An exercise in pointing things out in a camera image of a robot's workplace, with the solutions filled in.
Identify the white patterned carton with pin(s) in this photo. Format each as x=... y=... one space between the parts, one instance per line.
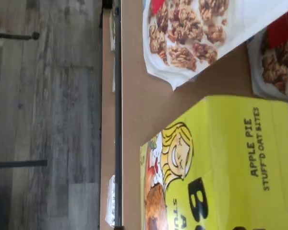
x=111 y=201

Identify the cranberry pecan granola bag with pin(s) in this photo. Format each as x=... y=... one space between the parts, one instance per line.
x=194 y=36
x=273 y=67

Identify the particle board shelf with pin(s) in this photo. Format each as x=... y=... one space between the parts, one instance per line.
x=139 y=107

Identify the black stand leg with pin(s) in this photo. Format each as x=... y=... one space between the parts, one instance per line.
x=19 y=164
x=14 y=36

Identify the green Bobo's apple pie box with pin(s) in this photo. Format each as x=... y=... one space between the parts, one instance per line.
x=230 y=148

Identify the black metal shelf rack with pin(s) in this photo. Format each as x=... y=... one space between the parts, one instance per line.
x=118 y=119

